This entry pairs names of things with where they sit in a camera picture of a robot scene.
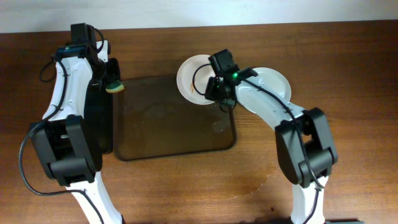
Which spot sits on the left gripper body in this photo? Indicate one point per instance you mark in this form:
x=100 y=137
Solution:
x=112 y=73

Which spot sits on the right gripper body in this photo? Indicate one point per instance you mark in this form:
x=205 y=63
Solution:
x=213 y=90

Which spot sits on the green yellow sponge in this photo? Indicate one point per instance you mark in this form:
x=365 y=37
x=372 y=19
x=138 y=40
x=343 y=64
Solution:
x=115 y=87

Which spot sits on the white plate top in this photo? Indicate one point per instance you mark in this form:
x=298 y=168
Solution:
x=192 y=77

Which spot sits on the white plate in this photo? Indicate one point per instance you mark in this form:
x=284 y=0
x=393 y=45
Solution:
x=273 y=80
x=192 y=77

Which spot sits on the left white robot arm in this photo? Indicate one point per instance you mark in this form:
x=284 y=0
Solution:
x=77 y=128

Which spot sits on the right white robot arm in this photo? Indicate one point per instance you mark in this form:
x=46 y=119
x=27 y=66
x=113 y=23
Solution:
x=306 y=150

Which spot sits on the black rectangular tray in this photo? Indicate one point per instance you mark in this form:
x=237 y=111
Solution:
x=99 y=117

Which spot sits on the brown translucent tray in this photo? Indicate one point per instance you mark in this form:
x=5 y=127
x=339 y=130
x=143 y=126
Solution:
x=152 y=119

